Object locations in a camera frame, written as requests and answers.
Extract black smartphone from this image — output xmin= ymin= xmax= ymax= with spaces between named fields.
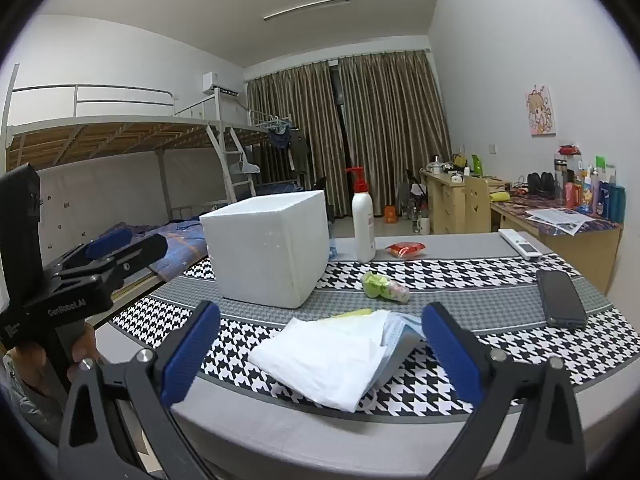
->
xmin=536 ymin=269 xmax=589 ymax=330

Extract yellow foam net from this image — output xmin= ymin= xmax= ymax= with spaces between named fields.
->
xmin=320 ymin=309 xmax=373 ymax=322

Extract wooden desk with patterned cover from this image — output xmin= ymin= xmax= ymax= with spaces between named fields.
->
xmin=490 ymin=195 xmax=623 ymax=295

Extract dark hanging clothes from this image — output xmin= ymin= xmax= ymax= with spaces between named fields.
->
xmin=267 ymin=127 xmax=311 ymax=177

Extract light wooden drawer desk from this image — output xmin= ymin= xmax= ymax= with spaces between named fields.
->
xmin=420 ymin=169 xmax=473 ymax=235

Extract blue checked quilt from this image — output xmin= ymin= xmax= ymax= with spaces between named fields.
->
xmin=107 ymin=220 xmax=208 ymax=282

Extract green pink wrapped packet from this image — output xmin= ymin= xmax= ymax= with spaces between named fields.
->
xmin=361 ymin=271 xmax=411 ymax=305

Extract group of toiletry bottles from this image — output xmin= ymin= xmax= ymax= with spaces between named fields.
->
xmin=552 ymin=152 xmax=627 ymax=222

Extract person's left hand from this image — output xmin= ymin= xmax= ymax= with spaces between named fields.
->
xmin=10 ymin=322 xmax=103 ymax=391

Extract red snack packet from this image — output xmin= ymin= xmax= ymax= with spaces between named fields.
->
xmin=385 ymin=241 xmax=427 ymax=259

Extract cartoon wall poster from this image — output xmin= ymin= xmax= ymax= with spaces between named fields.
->
xmin=525 ymin=86 xmax=557 ymax=137

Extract blue face mask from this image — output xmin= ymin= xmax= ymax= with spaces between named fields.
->
xmin=350 ymin=312 xmax=427 ymax=397

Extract white foam box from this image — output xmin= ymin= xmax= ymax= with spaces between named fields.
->
xmin=199 ymin=190 xmax=329 ymax=310

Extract ceiling tube light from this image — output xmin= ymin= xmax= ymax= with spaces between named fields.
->
xmin=263 ymin=0 xmax=351 ymax=22

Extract brown curtain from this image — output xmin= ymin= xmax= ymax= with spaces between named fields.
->
xmin=337 ymin=50 xmax=453 ymax=218
xmin=246 ymin=62 xmax=342 ymax=221

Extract white air conditioner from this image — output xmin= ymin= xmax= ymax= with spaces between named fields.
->
xmin=202 ymin=74 xmax=240 ymax=97

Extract white bunk bed ladder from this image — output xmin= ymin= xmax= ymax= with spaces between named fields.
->
xmin=206 ymin=122 xmax=258 ymax=207

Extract printed paper sheets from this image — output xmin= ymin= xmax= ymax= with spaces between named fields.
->
xmin=525 ymin=207 xmax=596 ymax=235

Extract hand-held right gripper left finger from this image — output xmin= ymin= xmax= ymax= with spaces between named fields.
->
xmin=57 ymin=300 xmax=222 ymax=480

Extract person's left forearm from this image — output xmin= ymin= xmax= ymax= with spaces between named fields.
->
xmin=0 ymin=352 xmax=68 ymax=448

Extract white remote control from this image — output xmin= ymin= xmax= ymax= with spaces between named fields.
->
xmin=498 ymin=228 xmax=543 ymax=261

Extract blue checked mattress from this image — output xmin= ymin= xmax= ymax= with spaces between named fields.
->
xmin=250 ymin=180 xmax=301 ymax=198

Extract pale grey cloth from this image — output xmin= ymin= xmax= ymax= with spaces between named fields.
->
xmin=247 ymin=310 xmax=396 ymax=412

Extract white lotion pump bottle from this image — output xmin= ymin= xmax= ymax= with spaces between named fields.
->
xmin=345 ymin=166 xmax=377 ymax=264

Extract light wooden chair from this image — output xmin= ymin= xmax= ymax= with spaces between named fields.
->
xmin=462 ymin=176 xmax=493 ymax=234

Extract white metal bunk bed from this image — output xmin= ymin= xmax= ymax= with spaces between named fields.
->
xmin=0 ymin=62 xmax=261 ymax=281
xmin=247 ymin=107 xmax=307 ymax=198

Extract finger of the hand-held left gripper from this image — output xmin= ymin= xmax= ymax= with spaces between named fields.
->
xmin=57 ymin=234 xmax=169 ymax=292
xmin=47 ymin=227 xmax=134 ymax=273

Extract houndstooth table cloth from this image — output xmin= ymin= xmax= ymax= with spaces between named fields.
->
xmin=110 ymin=232 xmax=631 ymax=480

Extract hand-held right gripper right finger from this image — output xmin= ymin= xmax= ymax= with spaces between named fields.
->
xmin=421 ymin=301 xmax=588 ymax=480

